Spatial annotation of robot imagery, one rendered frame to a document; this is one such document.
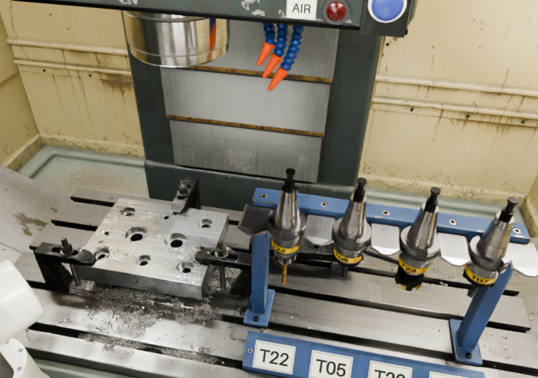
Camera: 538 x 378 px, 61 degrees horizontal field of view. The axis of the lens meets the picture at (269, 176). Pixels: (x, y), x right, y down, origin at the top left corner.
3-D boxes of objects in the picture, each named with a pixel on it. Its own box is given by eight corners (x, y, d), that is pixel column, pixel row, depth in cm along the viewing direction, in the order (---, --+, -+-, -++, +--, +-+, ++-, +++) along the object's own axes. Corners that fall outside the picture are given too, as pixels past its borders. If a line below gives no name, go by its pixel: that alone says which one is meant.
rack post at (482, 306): (482, 366, 92) (537, 266, 74) (454, 361, 93) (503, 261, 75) (473, 324, 100) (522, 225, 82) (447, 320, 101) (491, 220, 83)
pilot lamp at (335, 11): (345, 24, 46) (348, 2, 44) (323, 22, 46) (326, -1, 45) (346, 22, 46) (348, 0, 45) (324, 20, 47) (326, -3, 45)
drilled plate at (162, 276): (202, 300, 99) (201, 285, 96) (77, 279, 102) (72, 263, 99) (229, 227, 117) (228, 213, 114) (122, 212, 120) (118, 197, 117)
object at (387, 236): (401, 259, 73) (403, 255, 73) (368, 254, 74) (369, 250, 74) (399, 229, 79) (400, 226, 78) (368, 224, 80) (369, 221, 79)
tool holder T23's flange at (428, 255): (435, 239, 78) (438, 228, 77) (439, 266, 73) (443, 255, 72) (397, 234, 79) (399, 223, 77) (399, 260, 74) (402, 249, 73)
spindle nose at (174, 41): (243, 38, 78) (242, -39, 71) (208, 75, 66) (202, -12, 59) (158, 26, 81) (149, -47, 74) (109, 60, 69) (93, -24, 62)
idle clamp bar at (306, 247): (355, 276, 110) (359, 257, 106) (248, 266, 112) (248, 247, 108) (354, 261, 114) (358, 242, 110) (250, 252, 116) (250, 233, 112)
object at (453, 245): (473, 269, 72) (474, 266, 71) (438, 264, 73) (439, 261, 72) (466, 239, 77) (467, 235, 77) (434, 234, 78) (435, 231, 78)
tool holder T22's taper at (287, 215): (301, 212, 79) (303, 181, 75) (299, 230, 76) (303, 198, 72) (275, 210, 79) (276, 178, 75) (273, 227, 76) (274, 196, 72)
